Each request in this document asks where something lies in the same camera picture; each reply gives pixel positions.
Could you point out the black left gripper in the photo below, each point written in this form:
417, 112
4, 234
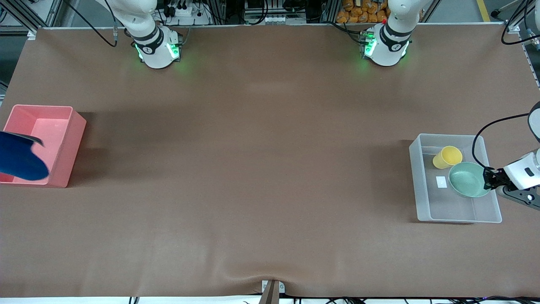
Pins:
494, 178

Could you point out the mint green bowl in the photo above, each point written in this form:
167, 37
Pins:
466, 179

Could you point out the yellow cup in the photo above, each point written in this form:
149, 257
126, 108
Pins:
449, 157

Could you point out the blue cloth with grey hem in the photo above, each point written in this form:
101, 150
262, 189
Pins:
21, 160

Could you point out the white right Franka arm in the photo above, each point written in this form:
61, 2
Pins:
154, 55

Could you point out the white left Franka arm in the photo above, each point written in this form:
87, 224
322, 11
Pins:
392, 46

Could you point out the small white label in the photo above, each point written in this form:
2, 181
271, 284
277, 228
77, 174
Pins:
441, 182

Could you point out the clear plastic bin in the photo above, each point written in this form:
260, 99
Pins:
443, 207

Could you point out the pile of orange objects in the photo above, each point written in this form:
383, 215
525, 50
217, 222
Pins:
358, 14

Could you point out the brown table mat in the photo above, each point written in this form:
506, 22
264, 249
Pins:
270, 126

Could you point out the white power strip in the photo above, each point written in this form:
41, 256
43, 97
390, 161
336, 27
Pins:
190, 17

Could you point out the pink plastic bin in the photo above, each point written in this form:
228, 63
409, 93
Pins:
67, 143

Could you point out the aluminium frame profile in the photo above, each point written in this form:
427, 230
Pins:
512, 28
46, 12

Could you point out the brown camera post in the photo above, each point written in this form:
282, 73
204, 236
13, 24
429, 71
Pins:
270, 295

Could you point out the metal bracket plate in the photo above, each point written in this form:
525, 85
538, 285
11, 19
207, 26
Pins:
264, 287

